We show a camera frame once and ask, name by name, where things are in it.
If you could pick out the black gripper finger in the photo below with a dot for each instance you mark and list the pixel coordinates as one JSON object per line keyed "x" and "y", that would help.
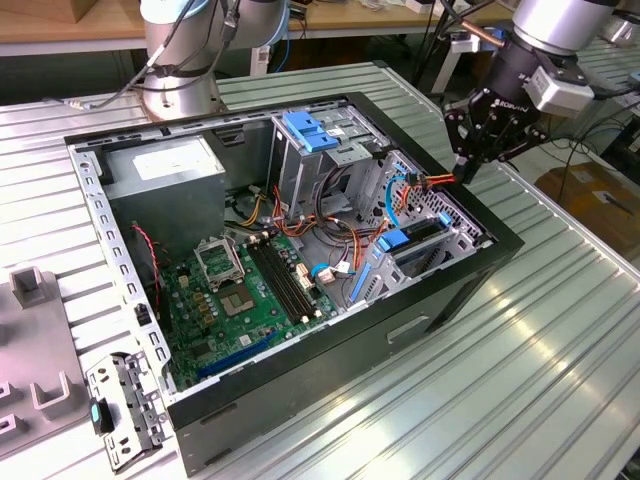
{"x": 515, "y": 140}
{"x": 462, "y": 125}

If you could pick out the hard disk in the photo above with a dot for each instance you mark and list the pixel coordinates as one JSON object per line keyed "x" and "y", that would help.
{"x": 390, "y": 242}

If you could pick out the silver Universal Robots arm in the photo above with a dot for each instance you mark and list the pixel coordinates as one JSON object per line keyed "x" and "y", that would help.
{"x": 175, "y": 95}

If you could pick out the grey metal disk bay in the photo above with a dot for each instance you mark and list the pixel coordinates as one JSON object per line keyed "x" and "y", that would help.
{"x": 467, "y": 239}

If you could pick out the black tripod stand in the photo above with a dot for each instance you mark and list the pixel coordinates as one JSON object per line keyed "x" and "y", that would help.
{"x": 431, "y": 42}

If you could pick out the metal slat side table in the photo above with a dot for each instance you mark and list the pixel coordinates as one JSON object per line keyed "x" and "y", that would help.
{"x": 617, "y": 75}

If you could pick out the brown cardboard box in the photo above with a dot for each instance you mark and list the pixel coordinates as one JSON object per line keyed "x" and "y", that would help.
{"x": 600, "y": 210}

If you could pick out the blue plastic drive latch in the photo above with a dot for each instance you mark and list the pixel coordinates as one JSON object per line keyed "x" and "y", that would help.
{"x": 320, "y": 140}

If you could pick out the grey metal drive cage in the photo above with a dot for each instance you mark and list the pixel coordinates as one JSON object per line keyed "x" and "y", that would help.
{"x": 295, "y": 175}

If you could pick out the white board connector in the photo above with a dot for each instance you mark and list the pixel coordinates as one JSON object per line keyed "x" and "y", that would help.
{"x": 304, "y": 277}

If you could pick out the black RAM slot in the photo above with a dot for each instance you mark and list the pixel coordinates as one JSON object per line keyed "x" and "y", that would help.
{"x": 277, "y": 285}
{"x": 292, "y": 277}

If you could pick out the CPU socket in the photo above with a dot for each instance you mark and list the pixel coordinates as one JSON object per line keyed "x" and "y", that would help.
{"x": 235, "y": 300}

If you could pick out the black open PC case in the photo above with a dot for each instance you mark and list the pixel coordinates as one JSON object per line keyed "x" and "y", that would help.
{"x": 300, "y": 380}

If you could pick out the grey power supply unit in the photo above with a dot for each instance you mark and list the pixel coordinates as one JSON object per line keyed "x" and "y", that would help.
{"x": 165, "y": 210}

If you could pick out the blue expansion slot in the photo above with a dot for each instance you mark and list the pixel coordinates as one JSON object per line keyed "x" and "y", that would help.
{"x": 235, "y": 357}

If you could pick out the green motherboard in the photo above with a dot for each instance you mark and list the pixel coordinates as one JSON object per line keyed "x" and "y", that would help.
{"x": 190, "y": 310}

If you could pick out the black latch with teal tab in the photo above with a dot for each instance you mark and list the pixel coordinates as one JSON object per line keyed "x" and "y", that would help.
{"x": 102, "y": 417}

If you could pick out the grey parts rack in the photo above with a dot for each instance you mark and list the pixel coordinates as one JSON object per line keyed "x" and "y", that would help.
{"x": 35, "y": 340}

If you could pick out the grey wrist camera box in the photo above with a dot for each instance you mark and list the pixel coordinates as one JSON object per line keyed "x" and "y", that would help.
{"x": 555, "y": 92}

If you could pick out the small black case switch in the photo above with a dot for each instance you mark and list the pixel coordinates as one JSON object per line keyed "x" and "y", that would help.
{"x": 142, "y": 315}

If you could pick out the metal expansion card bracket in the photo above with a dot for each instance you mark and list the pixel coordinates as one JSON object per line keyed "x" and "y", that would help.
{"x": 135, "y": 395}

